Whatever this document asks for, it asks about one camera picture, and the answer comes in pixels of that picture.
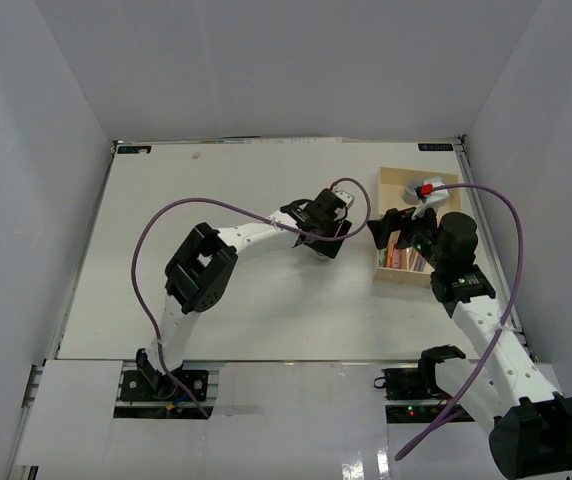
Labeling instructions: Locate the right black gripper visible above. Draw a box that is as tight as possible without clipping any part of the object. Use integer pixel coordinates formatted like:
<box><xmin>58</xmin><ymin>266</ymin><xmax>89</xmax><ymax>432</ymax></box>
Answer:
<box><xmin>367</xmin><ymin>202</ymin><xmax>447</xmax><ymax>271</ymax></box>

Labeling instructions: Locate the green highlighter pen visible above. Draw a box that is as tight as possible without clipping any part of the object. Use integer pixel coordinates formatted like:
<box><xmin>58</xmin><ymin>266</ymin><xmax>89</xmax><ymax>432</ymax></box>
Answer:
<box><xmin>378</xmin><ymin>249</ymin><xmax>390</xmax><ymax>268</ymax></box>

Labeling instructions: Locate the pink highlighter cap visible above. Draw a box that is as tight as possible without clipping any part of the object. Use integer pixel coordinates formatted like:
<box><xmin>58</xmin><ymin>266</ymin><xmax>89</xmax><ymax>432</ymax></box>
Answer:
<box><xmin>409</xmin><ymin>252</ymin><xmax>427</xmax><ymax>272</ymax></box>

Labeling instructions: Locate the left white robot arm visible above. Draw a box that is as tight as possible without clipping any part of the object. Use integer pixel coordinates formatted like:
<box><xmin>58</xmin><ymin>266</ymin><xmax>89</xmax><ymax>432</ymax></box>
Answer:
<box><xmin>130</xmin><ymin>188</ymin><xmax>354</xmax><ymax>400</ymax></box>

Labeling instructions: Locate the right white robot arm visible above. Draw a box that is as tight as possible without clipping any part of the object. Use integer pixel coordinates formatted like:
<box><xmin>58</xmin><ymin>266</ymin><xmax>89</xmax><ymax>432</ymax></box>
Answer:
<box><xmin>367</xmin><ymin>208</ymin><xmax>572</xmax><ymax>479</ymax></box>

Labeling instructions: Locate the wooden compartment box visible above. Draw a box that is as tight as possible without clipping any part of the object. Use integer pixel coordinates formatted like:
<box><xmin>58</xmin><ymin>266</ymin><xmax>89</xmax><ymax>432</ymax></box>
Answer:
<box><xmin>374</xmin><ymin>167</ymin><xmax>461</xmax><ymax>288</ymax></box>

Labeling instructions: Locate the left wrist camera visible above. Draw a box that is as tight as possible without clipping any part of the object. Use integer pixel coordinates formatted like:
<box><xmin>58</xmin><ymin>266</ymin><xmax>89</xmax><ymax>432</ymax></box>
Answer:
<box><xmin>331</xmin><ymin>188</ymin><xmax>355</xmax><ymax>209</ymax></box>

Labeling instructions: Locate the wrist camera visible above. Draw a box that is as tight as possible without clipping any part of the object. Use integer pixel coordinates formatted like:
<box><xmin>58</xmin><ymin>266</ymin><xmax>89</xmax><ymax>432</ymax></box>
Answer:
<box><xmin>331</xmin><ymin>188</ymin><xmax>355</xmax><ymax>209</ymax></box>
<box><xmin>411</xmin><ymin>177</ymin><xmax>450</xmax><ymax>220</ymax></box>

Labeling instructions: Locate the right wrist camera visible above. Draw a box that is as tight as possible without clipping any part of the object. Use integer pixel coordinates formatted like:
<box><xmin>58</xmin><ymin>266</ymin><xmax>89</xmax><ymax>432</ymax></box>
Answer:
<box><xmin>411</xmin><ymin>177</ymin><xmax>450</xmax><ymax>220</ymax></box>

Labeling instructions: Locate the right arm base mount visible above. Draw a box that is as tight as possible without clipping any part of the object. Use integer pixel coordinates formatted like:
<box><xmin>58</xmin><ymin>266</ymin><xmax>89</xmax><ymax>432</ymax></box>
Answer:
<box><xmin>373</xmin><ymin>345</ymin><xmax>466</xmax><ymax>425</ymax></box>

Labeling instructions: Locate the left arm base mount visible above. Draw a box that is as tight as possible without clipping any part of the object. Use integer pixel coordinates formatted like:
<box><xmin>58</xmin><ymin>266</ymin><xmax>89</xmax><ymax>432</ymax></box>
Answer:
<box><xmin>113</xmin><ymin>349</ymin><xmax>213</xmax><ymax>420</ymax></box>

